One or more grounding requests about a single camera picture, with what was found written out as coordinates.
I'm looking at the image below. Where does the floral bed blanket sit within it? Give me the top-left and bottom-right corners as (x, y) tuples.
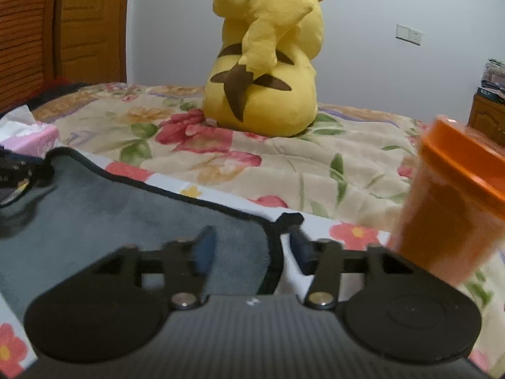
(0, 82), (505, 379)

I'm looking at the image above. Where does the white wall switch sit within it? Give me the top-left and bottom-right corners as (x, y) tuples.
(395, 24), (424, 46)

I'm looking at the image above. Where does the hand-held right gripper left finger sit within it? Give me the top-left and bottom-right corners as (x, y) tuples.
(85, 225), (217, 310)

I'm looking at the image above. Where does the wooden louvered panel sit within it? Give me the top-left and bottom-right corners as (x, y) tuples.
(0, 0), (60, 113)

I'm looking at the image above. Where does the grey towel with black edge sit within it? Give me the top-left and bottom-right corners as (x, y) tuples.
(0, 147), (305, 326)

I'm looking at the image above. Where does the wooden nightstand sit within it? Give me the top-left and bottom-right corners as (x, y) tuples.
(468, 93), (505, 147)

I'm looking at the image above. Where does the orange plastic cup with lid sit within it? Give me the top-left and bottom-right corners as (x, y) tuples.
(389, 114), (505, 287)

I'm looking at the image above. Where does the stack of books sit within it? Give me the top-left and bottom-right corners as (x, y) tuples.
(477, 58), (505, 104)

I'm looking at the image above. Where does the wooden door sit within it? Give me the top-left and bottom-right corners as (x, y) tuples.
(54, 0), (132, 84)

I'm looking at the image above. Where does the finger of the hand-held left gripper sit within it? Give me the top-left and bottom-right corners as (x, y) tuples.
(0, 148), (54, 208)

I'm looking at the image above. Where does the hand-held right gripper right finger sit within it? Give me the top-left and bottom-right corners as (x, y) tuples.
(289, 225), (421, 310)

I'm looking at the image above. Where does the pink tissue pack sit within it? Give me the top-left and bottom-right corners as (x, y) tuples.
(0, 105), (61, 155)

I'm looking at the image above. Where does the yellow plush toy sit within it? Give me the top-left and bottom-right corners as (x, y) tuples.
(202, 0), (358, 138)

